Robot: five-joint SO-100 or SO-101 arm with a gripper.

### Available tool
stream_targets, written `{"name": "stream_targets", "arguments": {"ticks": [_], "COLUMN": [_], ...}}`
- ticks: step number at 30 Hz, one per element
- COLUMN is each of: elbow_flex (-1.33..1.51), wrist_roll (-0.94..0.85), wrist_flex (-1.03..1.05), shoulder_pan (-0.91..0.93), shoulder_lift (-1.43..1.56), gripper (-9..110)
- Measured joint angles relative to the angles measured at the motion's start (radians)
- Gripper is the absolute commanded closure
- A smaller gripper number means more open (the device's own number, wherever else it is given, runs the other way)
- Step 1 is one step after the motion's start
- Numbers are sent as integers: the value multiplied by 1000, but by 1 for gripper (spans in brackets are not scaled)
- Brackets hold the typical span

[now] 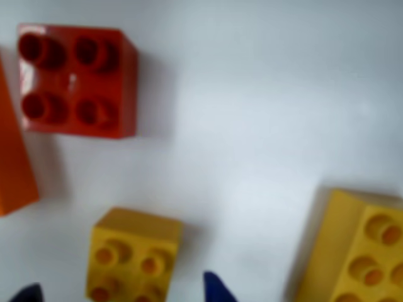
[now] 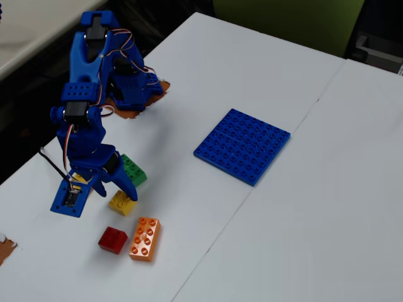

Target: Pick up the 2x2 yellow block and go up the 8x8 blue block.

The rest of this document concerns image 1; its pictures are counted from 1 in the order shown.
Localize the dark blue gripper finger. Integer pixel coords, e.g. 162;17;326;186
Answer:
203;270;241;302
8;282;44;302

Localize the yellow 2x2 building block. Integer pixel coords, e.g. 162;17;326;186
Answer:
84;206;184;302

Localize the long yellow building block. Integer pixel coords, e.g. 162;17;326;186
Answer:
291;187;403;302

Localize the orange building block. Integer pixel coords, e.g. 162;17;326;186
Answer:
0;47;41;218

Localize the red 2x2 building block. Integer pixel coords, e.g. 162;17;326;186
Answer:
16;23;140;140

